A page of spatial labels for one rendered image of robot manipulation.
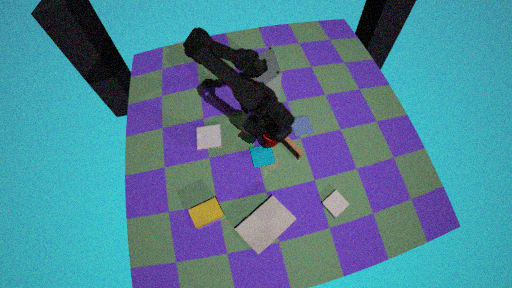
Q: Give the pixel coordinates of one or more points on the yellow block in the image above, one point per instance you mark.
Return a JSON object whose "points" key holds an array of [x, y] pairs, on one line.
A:
{"points": [[206, 213]]}

